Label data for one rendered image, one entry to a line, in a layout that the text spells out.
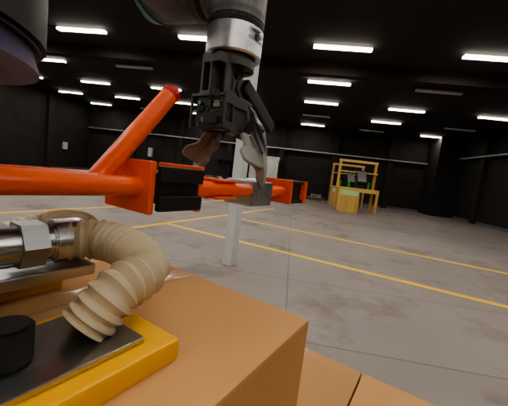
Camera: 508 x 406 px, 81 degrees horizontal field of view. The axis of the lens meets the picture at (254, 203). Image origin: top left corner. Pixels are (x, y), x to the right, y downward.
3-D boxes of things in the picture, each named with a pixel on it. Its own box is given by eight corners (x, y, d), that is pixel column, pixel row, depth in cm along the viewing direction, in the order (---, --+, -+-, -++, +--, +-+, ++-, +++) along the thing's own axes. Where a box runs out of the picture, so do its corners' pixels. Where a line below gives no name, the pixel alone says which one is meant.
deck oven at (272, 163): (276, 194, 1701) (281, 159, 1680) (275, 195, 1581) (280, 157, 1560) (249, 190, 1719) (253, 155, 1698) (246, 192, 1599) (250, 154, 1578)
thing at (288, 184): (289, 204, 61) (293, 180, 61) (259, 199, 65) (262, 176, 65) (305, 203, 69) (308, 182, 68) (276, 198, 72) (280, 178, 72)
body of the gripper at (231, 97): (186, 130, 47) (193, 52, 46) (220, 139, 54) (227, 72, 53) (224, 132, 43) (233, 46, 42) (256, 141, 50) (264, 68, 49)
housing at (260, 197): (252, 207, 51) (255, 181, 51) (222, 200, 55) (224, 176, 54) (272, 205, 57) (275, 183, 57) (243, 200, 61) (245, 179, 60)
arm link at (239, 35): (230, 47, 54) (276, 40, 49) (227, 75, 54) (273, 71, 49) (195, 23, 46) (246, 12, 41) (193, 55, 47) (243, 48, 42)
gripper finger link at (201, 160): (166, 166, 52) (192, 123, 49) (189, 168, 57) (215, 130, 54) (175, 177, 51) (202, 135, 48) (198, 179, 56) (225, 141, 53)
